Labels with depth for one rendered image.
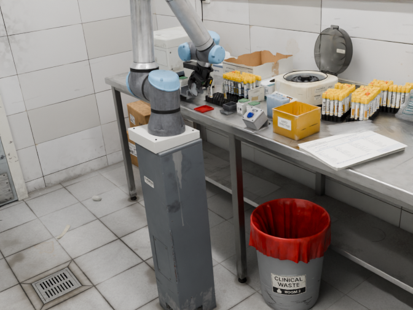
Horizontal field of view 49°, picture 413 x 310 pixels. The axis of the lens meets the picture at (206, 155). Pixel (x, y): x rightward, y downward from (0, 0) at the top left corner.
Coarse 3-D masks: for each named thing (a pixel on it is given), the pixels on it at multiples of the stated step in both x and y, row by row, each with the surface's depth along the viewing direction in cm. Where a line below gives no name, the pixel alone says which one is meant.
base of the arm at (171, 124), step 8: (152, 112) 174; (160, 112) 172; (168, 112) 172; (176, 112) 174; (152, 120) 175; (160, 120) 173; (168, 120) 173; (176, 120) 174; (152, 128) 175; (160, 128) 175; (168, 128) 173; (176, 128) 174; (184, 128) 179; (160, 136) 174; (168, 136) 174
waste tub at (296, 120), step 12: (276, 108) 177; (288, 108) 182; (300, 108) 182; (312, 108) 177; (276, 120) 177; (288, 120) 171; (300, 120) 168; (312, 120) 173; (276, 132) 179; (288, 132) 173; (300, 132) 170; (312, 132) 175
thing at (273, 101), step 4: (268, 96) 191; (272, 96) 190; (276, 96) 190; (280, 96) 190; (268, 100) 192; (272, 100) 189; (276, 100) 187; (280, 100) 185; (284, 100) 184; (288, 100) 186; (268, 104) 193; (272, 104) 190; (276, 104) 188; (280, 104) 186; (284, 104) 185; (268, 108) 193; (268, 112) 194; (272, 112) 192; (268, 116) 194; (272, 116) 192; (272, 120) 191
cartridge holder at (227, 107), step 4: (224, 104) 206; (228, 104) 207; (232, 104) 208; (236, 104) 204; (224, 108) 206; (228, 108) 203; (232, 108) 204; (236, 108) 205; (220, 112) 206; (224, 112) 203; (228, 112) 202; (232, 112) 204
